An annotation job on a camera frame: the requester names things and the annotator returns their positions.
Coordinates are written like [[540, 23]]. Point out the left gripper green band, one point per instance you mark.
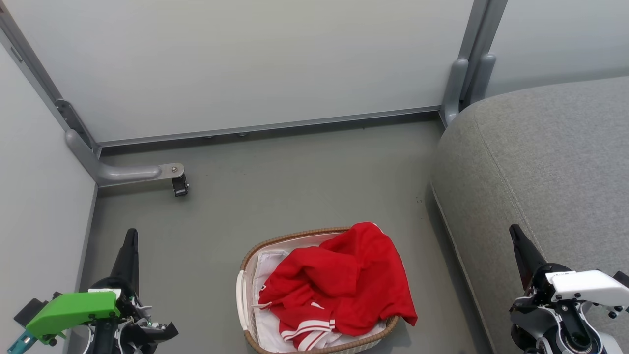
[[73, 309]]

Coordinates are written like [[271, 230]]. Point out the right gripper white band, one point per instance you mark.
[[587, 285]]

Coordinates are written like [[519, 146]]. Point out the plain red garment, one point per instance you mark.
[[344, 280]]

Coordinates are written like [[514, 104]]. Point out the red jersey white stripes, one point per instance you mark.
[[307, 328]]

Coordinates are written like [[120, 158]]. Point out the grey fabric sofa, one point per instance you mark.
[[540, 167]]

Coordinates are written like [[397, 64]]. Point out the grey partition foot bar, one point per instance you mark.
[[123, 173]]

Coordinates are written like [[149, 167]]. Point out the black caster wheel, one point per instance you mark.
[[180, 187]]

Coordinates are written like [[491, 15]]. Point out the white wicker-rimmed laundry basket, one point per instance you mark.
[[244, 300]]

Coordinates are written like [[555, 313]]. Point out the teal connector of left gripper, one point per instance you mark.
[[19, 342]]

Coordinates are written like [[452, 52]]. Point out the white basket liner cloth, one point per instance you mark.
[[268, 268]]

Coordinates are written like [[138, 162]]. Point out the grey partition post base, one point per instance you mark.
[[454, 88]]

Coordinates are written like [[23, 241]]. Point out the grey partition corner post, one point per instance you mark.
[[44, 88]]

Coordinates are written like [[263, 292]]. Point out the grey partition bottom rail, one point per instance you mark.
[[270, 126]]

